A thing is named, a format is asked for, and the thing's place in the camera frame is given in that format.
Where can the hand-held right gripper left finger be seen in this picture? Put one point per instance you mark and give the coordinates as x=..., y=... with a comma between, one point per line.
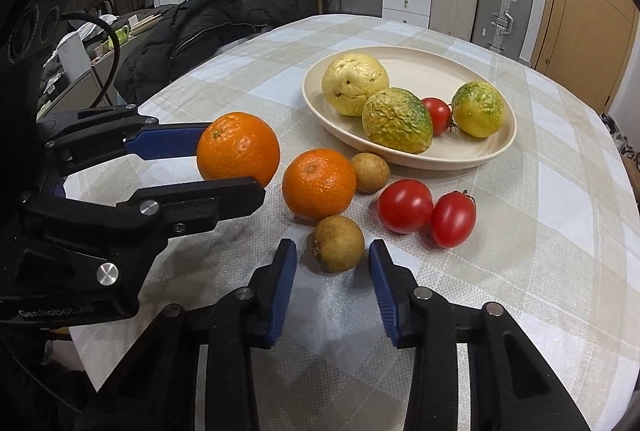
x=280, y=291

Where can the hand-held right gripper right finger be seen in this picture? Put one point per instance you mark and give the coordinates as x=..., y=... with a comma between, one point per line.
x=385, y=296

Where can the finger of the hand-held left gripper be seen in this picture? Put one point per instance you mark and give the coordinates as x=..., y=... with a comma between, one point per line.
x=165, y=141
x=210, y=201

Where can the orange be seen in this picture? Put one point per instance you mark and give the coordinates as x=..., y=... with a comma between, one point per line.
x=237, y=151
x=319, y=183

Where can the small brown round fruit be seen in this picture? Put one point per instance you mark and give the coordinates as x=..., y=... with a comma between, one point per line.
x=338, y=243
x=370, y=172

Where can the cream round plate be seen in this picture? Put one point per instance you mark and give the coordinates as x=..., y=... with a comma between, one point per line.
x=470, y=151

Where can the wrinkled green yellow passion fruit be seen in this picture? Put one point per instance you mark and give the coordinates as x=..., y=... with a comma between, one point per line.
x=397, y=121

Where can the pale yellow spotted passion fruit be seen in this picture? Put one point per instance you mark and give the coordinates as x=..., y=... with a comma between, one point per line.
x=355, y=83

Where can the red tomato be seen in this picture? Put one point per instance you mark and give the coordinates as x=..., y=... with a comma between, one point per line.
x=439, y=113
x=453, y=218
x=405, y=206

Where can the black puffer jacket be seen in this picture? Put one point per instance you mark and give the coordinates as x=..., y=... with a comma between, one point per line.
x=200, y=41

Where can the green mug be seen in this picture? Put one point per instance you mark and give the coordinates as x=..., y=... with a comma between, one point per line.
x=119, y=33

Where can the white paper bag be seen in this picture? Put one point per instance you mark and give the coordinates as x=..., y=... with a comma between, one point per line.
x=75, y=58

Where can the pile of sneakers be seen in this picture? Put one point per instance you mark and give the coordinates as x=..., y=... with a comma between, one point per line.
x=620, y=138

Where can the silver suitcase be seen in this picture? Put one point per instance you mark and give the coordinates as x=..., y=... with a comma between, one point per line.
x=502, y=11

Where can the tan wooden door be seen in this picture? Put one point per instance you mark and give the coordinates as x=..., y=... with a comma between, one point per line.
x=590, y=36

